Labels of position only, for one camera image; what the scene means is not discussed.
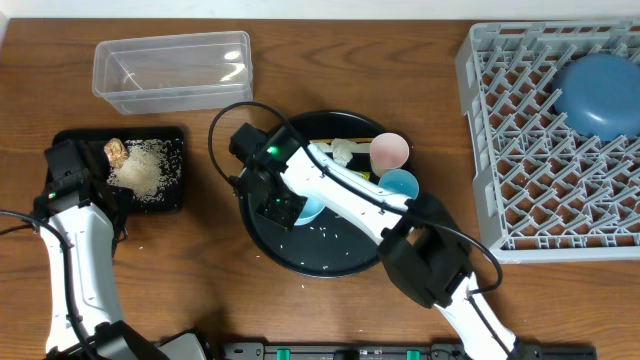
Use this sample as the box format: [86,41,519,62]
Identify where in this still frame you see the wooden chopstick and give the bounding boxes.
[309,137,374,146]

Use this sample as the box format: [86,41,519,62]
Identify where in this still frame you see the pile of rice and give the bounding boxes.
[107,139,182,204]

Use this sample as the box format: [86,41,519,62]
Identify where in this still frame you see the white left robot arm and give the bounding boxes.
[33,140,210,360]

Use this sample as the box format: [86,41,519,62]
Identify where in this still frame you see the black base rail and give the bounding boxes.
[216,342,598,360]

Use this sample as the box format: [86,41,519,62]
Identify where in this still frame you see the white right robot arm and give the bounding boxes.
[229,123,517,359]

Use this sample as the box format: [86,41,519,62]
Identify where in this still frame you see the light blue small bowl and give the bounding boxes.
[294,197,325,226]

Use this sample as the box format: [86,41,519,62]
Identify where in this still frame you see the white plastic spoon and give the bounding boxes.
[315,142,370,154]

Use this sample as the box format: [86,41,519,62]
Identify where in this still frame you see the crumpled white tissue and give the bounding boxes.
[330,138,357,167]

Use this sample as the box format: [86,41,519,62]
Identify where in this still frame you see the yellow snack wrapper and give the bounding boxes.
[353,171,371,181]

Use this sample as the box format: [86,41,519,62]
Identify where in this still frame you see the pink cup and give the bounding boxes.
[369,133,410,177]

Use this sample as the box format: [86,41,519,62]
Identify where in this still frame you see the brown food scrap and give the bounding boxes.
[103,138,129,169]

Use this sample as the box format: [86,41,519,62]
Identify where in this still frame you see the large dark blue bowl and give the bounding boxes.
[552,54,639,141]

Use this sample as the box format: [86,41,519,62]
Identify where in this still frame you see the grey dishwasher rack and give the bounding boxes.
[455,19,639,264]

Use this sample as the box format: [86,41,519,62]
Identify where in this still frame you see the light blue cup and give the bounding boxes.
[378,169,420,199]

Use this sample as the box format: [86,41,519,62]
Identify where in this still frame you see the clear plastic bin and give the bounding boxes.
[92,31,253,115]

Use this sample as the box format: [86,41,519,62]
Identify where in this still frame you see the round black serving tray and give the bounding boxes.
[239,110,387,278]

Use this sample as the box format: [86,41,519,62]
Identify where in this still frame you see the black rectangular waste tray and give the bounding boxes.
[52,126,185,214]

